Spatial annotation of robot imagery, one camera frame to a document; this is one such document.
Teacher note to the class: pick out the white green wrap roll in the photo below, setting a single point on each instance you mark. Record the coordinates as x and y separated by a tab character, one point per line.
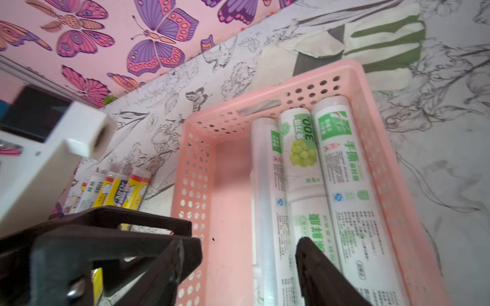
364	246

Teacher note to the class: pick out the yellow roll far left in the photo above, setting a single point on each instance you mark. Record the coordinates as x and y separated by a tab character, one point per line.
73	205

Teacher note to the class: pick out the clear film wrap roll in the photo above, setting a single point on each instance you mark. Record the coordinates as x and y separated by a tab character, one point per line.
274	270

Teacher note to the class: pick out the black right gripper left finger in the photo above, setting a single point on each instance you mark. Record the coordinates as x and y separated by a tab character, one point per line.
52	263

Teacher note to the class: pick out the white green thin roll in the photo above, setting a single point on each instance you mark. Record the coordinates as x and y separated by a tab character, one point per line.
90	193

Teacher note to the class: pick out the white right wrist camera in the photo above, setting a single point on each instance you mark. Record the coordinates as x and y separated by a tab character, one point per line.
43	138

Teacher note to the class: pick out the green striped folded cloth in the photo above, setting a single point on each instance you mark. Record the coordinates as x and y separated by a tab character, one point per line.
386	44

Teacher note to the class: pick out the yellow red wrap roll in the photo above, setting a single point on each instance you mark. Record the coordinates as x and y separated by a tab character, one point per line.
114	190

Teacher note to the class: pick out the pink plastic basket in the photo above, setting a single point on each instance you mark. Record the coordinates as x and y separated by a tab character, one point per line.
213	186

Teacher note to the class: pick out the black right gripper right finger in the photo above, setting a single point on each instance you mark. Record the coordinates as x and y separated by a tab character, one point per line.
320	281

